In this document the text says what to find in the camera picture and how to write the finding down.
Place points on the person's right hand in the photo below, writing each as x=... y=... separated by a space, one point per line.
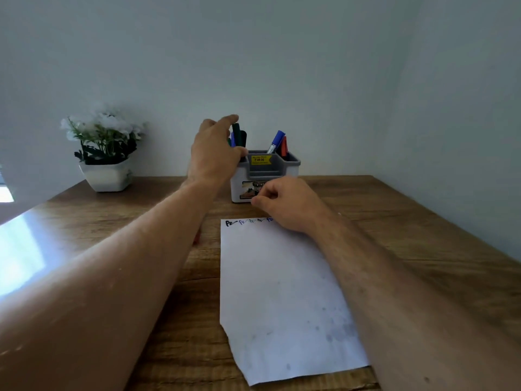
x=293 y=203

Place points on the person's right forearm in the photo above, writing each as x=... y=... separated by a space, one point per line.
x=407 y=321

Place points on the white potted flower plant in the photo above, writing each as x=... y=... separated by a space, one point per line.
x=106 y=181

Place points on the thick blue silver banded marker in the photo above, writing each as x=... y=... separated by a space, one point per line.
x=276 y=139

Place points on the grey white desk organizer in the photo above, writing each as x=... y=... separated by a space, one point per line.
x=289 y=166

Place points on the person's left hand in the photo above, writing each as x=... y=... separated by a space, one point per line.
x=211 y=158

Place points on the white barrel black cap marker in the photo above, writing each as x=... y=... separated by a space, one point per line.
x=243 y=138

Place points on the green cap slim marker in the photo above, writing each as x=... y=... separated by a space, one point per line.
x=236 y=132

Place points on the white paper sheet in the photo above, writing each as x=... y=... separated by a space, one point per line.
x=276 y=301

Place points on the person's left forearm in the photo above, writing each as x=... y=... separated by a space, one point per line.
x=101 y=301

